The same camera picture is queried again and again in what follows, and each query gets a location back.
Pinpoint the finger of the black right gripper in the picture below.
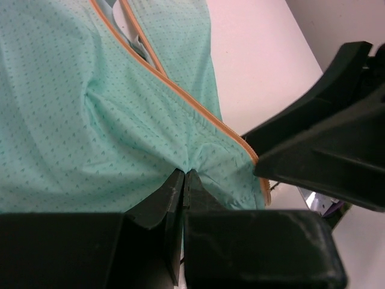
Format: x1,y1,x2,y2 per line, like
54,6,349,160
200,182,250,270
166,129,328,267
243,42,372,156
254,87,384,213

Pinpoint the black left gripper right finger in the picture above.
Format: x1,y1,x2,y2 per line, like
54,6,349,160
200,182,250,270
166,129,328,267
183,170,348,288

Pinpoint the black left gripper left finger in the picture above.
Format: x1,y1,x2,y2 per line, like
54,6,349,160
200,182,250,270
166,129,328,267
1,170,184,288

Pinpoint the orange and teal zip jacket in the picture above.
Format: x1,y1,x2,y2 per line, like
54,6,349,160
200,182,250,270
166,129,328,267
1,1,271,213

